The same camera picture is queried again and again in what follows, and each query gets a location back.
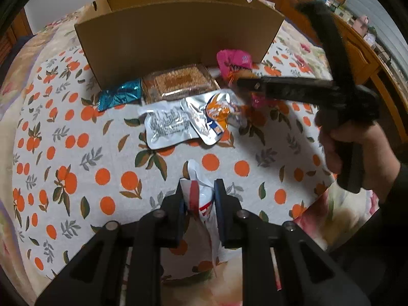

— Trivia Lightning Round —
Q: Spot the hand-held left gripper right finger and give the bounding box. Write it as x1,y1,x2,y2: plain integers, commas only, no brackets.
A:
213,178,372,306

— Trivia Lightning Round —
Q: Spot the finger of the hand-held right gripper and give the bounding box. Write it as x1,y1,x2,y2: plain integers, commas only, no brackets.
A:
237,76,338,104
296,2,351,86

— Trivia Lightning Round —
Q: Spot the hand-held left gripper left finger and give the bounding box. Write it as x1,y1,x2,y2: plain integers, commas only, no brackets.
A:
35,183,188,306

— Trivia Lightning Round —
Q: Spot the white red print snack packet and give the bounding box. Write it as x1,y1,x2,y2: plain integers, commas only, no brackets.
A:
180,159,236,290

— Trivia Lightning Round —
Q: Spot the pink snack packet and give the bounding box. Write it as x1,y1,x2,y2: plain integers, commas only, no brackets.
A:
217,49,278,109

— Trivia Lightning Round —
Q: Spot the silver orange print snack packet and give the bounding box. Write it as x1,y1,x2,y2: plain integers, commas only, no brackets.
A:
181,89,247,145

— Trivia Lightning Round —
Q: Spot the silver grey text snack packet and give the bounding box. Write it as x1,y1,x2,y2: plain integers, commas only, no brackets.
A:
138,100,205,150

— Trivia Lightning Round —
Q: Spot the clear brown biscuit packet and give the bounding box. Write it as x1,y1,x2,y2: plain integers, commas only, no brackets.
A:
142,64,220,104

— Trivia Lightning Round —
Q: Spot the teal snack packet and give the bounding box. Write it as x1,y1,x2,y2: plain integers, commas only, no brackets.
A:
97,78,143,112

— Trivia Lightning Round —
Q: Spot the brown cardboard box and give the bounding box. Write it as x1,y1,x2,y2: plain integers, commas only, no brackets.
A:
74,0,285,90

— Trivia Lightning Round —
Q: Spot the person's right forearm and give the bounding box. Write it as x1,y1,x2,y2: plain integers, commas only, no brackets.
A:
360,166,408,294

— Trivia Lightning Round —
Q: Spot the person's right hand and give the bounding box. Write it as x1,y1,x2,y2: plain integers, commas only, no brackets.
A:
315,118,400,188

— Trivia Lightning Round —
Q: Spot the wooden cabinet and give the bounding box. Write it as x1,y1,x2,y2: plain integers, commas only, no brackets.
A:
255,0,408,134

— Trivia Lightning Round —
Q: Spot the grey window blind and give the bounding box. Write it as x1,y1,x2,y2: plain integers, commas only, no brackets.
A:
346,0,408,71

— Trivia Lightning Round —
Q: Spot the orange-dotted cloth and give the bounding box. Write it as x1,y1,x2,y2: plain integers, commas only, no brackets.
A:
13,22,338,281

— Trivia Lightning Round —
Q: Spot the floral blanket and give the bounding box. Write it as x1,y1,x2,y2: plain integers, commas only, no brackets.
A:
0,6,383,306

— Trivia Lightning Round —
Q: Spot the louvred wooden wardrobe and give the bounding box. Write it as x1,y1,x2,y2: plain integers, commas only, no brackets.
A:
0,9,32,67

